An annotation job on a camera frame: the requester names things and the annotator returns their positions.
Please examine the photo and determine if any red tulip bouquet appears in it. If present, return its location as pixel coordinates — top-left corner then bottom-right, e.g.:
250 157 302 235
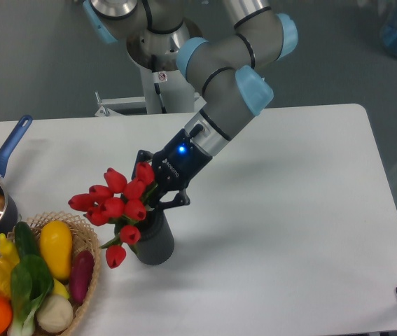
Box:
68 162 158 269

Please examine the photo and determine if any green bok choy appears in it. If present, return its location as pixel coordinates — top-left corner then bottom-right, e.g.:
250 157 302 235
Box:
7 255 53 335

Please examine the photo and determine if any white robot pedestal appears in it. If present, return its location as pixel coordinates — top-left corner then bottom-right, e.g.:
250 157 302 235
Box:
95 19 208 118

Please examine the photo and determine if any yellow squash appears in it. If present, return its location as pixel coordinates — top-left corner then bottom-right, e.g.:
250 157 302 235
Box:
40 220 73 282

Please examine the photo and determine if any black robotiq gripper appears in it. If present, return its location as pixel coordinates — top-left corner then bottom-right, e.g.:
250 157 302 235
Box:
132 128 212 210

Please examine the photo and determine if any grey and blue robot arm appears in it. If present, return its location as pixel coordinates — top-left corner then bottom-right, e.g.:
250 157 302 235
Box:
83 1 298 209

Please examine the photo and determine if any dark grey ribbed vase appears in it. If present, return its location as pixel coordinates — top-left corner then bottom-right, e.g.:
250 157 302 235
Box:
116 209 174 265

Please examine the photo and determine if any small yellow vegetable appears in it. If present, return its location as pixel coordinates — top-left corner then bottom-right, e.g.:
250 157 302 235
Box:
52 279 70 300

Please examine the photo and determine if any green cucumber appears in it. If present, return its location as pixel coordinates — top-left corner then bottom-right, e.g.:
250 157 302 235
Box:
14 221 41 259

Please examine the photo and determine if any beige garlic bulb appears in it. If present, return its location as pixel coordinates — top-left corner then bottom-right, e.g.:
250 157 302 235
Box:
36 295 74 333

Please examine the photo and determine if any purple eggplant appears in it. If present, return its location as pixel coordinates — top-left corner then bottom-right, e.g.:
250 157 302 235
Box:
69 250 95 304

